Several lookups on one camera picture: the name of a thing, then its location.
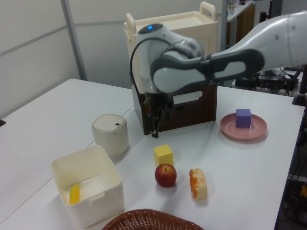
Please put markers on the yellow banana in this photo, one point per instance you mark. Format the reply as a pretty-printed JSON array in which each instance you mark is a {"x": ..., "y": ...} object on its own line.
[{"x": 74, "y": 195}]

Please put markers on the wooden background desk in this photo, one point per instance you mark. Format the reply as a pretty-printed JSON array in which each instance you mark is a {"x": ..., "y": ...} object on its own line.
[{"x": 242, "y": 21}]

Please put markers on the cream lidded canister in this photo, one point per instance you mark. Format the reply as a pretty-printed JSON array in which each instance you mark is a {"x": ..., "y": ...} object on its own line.
[{"x": 110, "y": 139}]

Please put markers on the red apple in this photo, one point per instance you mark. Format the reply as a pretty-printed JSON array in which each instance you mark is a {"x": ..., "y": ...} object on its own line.
[{"x": 165, "y": 176}]

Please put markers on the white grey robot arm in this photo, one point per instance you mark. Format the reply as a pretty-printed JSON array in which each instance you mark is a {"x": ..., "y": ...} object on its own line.
[{"x": 239, "y": 64}]

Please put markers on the cream plastic box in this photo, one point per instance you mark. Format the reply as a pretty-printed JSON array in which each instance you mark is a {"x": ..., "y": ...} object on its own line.
[{"x": 96, "y": 210}]

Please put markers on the pink plate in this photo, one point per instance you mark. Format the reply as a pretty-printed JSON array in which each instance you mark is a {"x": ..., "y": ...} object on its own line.
[{"x": 230, "y": 131}]

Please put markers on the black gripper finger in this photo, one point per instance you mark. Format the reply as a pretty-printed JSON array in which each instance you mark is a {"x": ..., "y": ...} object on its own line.
[
  {"x": 156, "y": 127},
  {"x": 149, "y": 121}
]

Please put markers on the brown wicker basket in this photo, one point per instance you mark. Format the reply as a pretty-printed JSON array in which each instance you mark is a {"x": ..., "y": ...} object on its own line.
[{"x": 148, "y": 220}]

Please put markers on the black pole with base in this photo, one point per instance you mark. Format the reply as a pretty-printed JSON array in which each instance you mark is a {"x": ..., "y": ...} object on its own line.
[{"x": 302, "y": 81}]

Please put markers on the purple cube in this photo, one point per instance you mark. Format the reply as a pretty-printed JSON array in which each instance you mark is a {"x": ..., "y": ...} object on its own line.
[{"x": 243, "y": 118}]

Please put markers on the black clamp at table edge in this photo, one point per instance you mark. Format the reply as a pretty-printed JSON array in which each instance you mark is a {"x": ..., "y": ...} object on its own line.
[{"x": 2, "y": 123}]

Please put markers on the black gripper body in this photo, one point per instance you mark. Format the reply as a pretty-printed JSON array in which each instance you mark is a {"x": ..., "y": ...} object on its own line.
[{"x": 158, "y": 100}]

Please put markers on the orange crumbly pastry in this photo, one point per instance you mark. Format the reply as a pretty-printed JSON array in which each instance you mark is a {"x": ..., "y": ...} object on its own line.
[{"x": 200, "y": 185}]

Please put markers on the yellow cube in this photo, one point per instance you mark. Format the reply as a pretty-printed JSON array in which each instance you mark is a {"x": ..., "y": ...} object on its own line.
[{"x": 164, "y": 155}]

